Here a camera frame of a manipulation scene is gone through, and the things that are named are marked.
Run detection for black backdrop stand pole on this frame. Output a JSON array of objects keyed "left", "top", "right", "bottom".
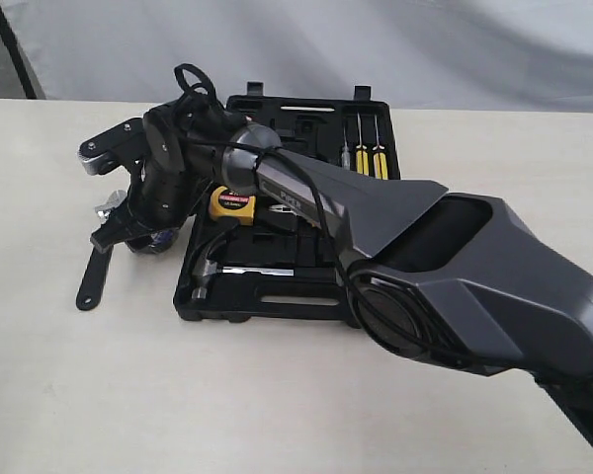
[{"left": 0, "top": 6, "right": 38, "bottom": 100}]

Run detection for black plastic tool case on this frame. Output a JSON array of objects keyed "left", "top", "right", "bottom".
[{"left": 173, "top": 82, "right": 401, "bottom": 328}]

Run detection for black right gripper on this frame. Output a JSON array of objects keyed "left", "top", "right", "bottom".
[{"left": 89, "top": 103, "right": 199, "bottom": 254}]

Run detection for yellow screwdriver right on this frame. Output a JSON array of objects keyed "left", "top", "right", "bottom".
[{"left": 373, "top": 116, "right": 388, "bottom": 180}]

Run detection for adjustable wrench black handle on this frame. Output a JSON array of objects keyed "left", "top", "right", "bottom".
[{"left": 75, "top": 190, "right": 129, "bottom": 312}]

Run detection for clear handled tester screwdriver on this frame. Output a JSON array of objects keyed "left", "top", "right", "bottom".
[{"left": 341, "top": 122, "right": 351, "bottom": 170}]

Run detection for yellow screwdriver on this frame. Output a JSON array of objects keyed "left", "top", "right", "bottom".
[
  {"left": 373, "top": 116, "right": 388, "bottom": 180},
  {"left": 356, "top": 114, "right": 370, "bottom": 176}
]

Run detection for orange handled pliers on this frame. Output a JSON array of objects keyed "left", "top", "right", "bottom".
[{"left": 267, "top": 204, "right": 297, "bottom": 217}]

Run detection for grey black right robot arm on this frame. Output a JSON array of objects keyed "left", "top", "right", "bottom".
[{"left": 79, "top": 104, "right": 593, "bottom": 447}]

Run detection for yellow screwdriver left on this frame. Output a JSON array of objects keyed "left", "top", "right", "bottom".
[{"left": 356, "top": 114, "right": 370, "bottom": 176}]

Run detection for claw hammer black grip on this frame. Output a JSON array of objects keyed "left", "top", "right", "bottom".
[{"left": 191, "top": 230, "right": 342, "bottom": 303}]

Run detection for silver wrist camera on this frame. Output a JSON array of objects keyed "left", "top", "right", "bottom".
[{"left": 77, "top": 118, "right": 149, "bottom": 176}]

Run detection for yellow tape measure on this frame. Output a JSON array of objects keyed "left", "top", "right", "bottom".
[{"left": 209, "top": 186, "right": 256, "bottom": 226}]

